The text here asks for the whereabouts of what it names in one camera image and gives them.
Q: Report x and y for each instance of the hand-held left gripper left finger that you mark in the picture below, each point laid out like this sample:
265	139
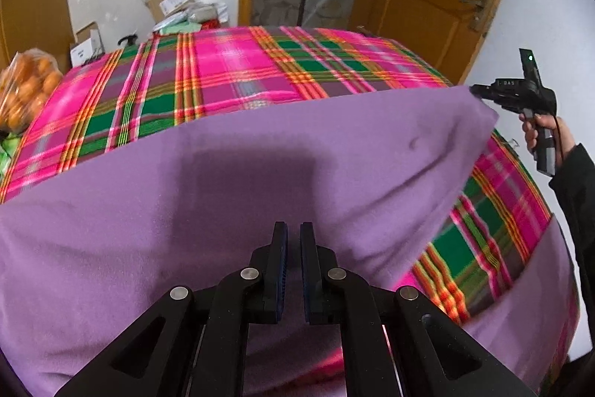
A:
281	271

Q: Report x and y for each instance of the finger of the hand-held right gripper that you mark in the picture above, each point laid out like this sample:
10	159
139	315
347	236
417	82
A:
486	91

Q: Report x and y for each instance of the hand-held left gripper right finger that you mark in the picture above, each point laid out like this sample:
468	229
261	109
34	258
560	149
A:
307	271

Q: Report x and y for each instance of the purple fleece sweater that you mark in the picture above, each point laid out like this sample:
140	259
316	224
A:
186	215

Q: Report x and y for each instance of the person's right forearm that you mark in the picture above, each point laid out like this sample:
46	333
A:
576	201

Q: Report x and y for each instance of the person's right hand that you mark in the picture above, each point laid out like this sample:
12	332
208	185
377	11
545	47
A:
562	136

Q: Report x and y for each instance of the pink plaid blanket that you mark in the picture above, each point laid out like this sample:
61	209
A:
232	67

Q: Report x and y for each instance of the grey parcel bags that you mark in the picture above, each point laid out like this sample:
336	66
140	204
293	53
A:
195	18

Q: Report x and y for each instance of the small white open box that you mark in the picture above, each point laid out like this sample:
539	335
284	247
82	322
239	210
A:
86	46

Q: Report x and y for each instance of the bag of oranges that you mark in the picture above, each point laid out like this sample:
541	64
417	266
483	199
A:
28	85

